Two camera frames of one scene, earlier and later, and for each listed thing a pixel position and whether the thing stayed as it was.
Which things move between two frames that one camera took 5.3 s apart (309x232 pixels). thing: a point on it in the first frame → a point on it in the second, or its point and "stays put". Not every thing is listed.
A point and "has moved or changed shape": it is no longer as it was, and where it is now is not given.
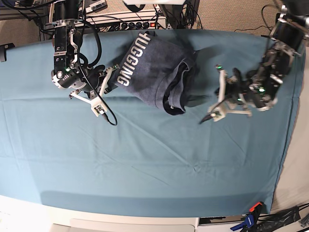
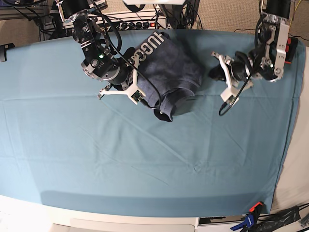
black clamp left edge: (3, 49) stays put
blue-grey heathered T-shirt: (159, 68) has moved or changed shape
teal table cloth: (57, 152) stays put
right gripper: (240, 95) → (237, 71)
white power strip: (152, 21) stays put
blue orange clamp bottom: (251, 219) stays put
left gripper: (94, 83) → (130, 86)
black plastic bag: (279, 219) stays put
